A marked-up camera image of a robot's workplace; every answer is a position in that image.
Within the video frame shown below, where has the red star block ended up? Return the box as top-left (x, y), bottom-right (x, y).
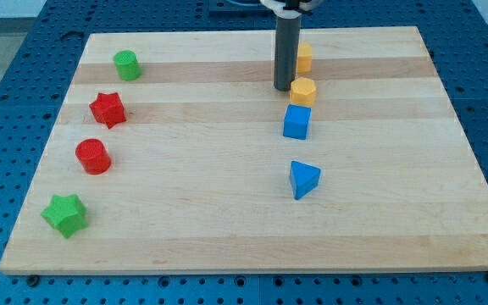
top-left (89, 92), bottom-right (126, 129)

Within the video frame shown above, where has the yellow hexagon block front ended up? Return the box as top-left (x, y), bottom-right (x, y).
top-left (290, 77), bottom-right (317, 108)

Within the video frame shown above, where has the yellow block behind rod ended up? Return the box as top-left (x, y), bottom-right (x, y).
top-left (297, 42), bottom-right (313, 74)

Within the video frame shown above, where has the red cylinder block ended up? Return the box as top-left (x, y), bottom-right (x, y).
top-left (75, 138), bottom-right (112, 175)

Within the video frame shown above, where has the green star block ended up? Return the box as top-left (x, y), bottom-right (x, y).
top-left (41, 194), bottom-right (88, 239)

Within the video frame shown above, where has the blue triangle block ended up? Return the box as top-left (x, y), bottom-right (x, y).
top-left (289, 160), bottom-right (321, 200)

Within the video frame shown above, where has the light wooden board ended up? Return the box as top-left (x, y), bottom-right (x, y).
top-left (0, 26), bottom-right (488, 275)

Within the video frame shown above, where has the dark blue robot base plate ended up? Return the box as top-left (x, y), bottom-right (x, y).
top-left (207, 0), bottom-right (272, 18)

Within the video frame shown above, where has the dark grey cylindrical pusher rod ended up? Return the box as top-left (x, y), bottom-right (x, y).
top-left (274, 17), bottom-right (302, 92)

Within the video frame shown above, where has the blue cube block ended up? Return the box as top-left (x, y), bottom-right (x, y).
top-left (282, 104), bottom-right (312, 140)

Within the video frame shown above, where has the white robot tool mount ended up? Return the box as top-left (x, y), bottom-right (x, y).
top-left (260, 0), bottom-right (324, 19)

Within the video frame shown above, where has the green cylinder block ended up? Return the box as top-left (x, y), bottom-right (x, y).
top-left (113, 50), bottom-right (141, 81)

